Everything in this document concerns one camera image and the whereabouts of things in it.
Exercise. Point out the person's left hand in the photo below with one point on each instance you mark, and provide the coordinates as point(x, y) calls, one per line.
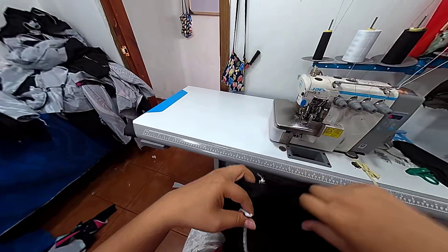
point(203, 199)

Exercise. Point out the person's right hand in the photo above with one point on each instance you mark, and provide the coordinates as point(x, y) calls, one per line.
point(360, 210)

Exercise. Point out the person's right fingers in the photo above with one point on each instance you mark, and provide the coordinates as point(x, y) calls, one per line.
point(319, 190)

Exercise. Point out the person's left thumb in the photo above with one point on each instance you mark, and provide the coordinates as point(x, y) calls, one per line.
point(236, 220)

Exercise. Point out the person's right index finger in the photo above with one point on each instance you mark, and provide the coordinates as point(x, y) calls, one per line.
point(313, 205)

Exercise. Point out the person's left fingers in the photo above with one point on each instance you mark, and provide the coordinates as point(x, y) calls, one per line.
point(241, 171)

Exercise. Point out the person's right thumb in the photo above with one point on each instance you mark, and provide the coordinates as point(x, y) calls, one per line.
point(320, 231)

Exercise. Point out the person's left index finger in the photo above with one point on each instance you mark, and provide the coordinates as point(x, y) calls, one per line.
point(241, 197)

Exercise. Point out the black garment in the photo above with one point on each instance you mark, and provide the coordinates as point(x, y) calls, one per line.
point(276, 213)

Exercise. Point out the person's right forearm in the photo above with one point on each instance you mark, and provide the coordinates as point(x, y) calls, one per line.
point(423, 234)

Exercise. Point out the person's left forearm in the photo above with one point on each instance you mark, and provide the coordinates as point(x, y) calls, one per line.
point(140, 222)

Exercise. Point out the ice-cream print shoulder bag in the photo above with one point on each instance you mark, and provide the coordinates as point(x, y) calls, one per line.
point(235, 73)

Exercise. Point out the light grey fabric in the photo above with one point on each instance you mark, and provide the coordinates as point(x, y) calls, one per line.
point(203, 240)

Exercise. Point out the white sewing table with ruler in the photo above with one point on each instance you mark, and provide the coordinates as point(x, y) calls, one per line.
point(217, 112)

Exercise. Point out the white overlock sewing machine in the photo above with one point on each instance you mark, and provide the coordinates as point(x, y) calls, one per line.
point(364, 122)

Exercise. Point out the black cloth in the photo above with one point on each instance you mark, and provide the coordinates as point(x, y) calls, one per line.
point(420, 157)

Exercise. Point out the blue dotted cloth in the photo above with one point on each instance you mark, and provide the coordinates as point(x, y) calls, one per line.
point(381, 68)

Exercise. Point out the slim black thread cone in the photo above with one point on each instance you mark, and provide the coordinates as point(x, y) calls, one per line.
point(322, 45)

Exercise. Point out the white thread cone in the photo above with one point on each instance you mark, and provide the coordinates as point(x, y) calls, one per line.
point(361, 45)

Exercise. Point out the pile of fabric scraps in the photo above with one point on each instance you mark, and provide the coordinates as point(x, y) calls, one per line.
point(82, 231)

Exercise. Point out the small colourful patterned pouch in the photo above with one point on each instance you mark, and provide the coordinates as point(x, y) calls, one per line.
point(186, 26)

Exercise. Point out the wide black thread cone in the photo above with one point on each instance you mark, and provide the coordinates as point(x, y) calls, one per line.
point(404, 45)

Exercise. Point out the framed board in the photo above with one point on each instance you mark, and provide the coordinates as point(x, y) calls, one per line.
point(204, 6)

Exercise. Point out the blue bed cover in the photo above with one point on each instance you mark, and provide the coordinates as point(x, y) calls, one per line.
point(52, 164)

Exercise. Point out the red fabric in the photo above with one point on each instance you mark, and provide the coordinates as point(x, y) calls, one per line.
point(428, 33)

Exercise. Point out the pile of grey black garments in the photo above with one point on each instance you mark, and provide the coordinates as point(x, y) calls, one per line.
point(56, 70)

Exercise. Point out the dark blue cloth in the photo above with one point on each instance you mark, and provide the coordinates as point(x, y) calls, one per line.
point(24, 242)

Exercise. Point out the brown wooden post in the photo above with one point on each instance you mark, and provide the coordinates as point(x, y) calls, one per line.
point(224, 45)

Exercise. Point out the reddish wooden door frame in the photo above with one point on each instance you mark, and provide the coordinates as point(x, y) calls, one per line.
point(129, 40)

